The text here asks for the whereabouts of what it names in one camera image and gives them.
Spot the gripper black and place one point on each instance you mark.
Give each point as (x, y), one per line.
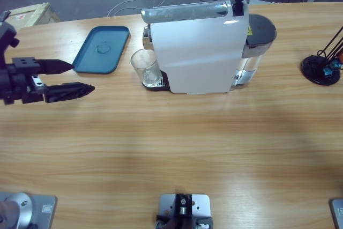
(18, 87)

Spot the silver coffee machine lever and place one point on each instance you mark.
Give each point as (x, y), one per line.
(185, 11)

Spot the clear glass cup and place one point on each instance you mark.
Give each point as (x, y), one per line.
(146, 65)

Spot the white capsule coffee machine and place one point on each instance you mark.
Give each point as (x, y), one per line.
(198, 52)

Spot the blue coffee capsule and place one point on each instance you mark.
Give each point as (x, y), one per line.
(335, 64)
(327, 72)

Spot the clear water tank black lid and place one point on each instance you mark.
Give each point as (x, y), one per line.
(261, 28)

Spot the blue plastic tray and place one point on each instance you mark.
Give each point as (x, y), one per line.
(103, 49)

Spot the wooden crate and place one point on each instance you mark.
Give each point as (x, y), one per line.
(32, 14)

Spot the black clip on crate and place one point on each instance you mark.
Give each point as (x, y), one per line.
(5, 14)

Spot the silver grate drip tray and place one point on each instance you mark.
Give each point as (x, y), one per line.
(162, 82)

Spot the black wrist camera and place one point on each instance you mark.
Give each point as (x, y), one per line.
(8, 38)

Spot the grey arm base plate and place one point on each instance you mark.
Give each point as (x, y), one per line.
(26, 210)
(337, 213)

